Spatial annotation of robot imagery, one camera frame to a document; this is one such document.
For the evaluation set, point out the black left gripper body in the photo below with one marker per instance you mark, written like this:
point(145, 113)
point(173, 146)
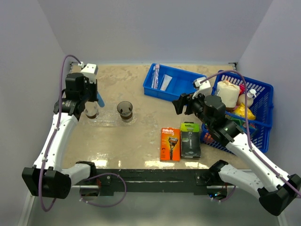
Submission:
point(90, 93)

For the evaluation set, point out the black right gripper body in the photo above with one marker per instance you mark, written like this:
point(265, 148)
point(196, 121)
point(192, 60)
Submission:
point(197, 109)

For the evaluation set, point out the glass cup with brown band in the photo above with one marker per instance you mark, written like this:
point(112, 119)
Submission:
point(91, 110)

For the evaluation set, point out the light blue toothpaste tube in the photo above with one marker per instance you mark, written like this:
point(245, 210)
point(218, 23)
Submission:
point(100, 100)

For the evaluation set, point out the white toothpaste tube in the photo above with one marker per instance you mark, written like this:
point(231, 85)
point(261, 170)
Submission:
point(166, 80)

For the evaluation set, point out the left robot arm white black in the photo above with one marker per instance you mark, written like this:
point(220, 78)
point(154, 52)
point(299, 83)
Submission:
point(47, 178)

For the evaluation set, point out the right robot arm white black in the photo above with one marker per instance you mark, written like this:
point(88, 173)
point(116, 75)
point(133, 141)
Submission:
point(273, 187)

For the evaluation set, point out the pink wrapped toothbrush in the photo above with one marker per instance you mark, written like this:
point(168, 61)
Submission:
point(155, 76)

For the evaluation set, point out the blue plastic divided bin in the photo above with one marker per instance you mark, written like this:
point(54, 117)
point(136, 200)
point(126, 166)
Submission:
point(181, 82)

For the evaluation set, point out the beige wrapped roll package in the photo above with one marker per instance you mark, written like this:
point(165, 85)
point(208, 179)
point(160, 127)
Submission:
point(228, 93)

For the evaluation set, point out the yellow snack packet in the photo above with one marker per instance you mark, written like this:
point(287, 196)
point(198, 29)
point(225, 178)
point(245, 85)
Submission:
point(243, 111)

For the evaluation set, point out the lotion pump bottle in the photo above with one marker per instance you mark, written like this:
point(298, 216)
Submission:
point(247, 99)

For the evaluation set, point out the green black Gillette razor box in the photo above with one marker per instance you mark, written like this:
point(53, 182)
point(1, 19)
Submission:
point(190, 140)

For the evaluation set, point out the orange Gillette Fusion5 razor box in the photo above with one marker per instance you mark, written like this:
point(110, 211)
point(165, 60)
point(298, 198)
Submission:
point(170, 147)

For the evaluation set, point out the pink packet in basket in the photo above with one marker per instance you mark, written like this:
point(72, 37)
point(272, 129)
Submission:
point(242, 89)

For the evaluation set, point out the red blue packet in basket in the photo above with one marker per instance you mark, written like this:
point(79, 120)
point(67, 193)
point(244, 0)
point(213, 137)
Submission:
point(242, 124)

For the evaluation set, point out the blue plastic shopping basket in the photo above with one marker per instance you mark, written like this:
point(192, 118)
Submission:
point(262, 109)

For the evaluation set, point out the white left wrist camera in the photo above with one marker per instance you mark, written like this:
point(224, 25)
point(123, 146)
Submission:
point(89, 71)

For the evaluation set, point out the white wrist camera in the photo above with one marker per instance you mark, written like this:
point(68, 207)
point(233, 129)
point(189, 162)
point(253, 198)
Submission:
point(202, 86)
point(89, 71)

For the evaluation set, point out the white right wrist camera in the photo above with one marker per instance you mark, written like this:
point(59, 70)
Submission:
point(202, 86)

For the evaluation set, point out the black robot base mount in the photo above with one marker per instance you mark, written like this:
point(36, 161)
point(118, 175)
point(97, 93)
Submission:
point(196, 181)

